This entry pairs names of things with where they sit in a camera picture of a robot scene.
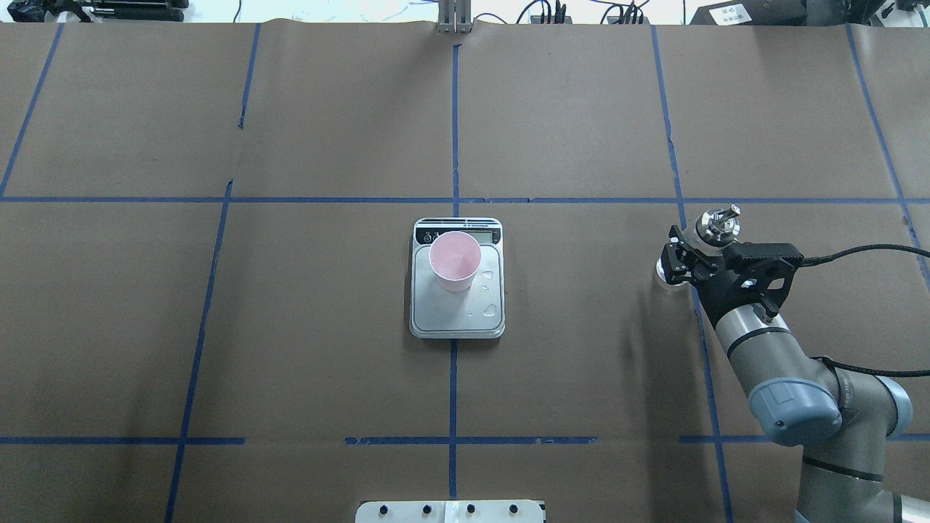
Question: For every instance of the brown paper table cover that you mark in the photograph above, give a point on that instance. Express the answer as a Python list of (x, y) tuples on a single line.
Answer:
[(206, 249)]

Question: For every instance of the glass sauce bottle metal spout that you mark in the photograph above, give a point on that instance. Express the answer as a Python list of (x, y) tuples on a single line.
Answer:
[(716, 229)]

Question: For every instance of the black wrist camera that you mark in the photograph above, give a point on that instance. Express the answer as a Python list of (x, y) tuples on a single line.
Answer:
[(762, 275)]

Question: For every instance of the pink plastic cup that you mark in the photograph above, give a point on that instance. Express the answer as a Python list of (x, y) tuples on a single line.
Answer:
[(455, 258)]

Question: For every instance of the aluminium frame post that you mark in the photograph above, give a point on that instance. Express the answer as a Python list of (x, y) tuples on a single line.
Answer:
[(454, 16)]

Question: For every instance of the black control box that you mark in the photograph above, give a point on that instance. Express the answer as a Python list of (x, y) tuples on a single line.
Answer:
[(766, 13)]

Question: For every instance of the silver digital kitchen scale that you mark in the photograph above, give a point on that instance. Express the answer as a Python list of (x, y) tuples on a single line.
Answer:
[(454, 305)]

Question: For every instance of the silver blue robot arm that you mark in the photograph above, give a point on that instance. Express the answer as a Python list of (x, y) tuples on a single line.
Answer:
[(840, 415)]

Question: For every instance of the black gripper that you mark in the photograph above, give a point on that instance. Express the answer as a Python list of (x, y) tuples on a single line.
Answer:
[(713, 285)]

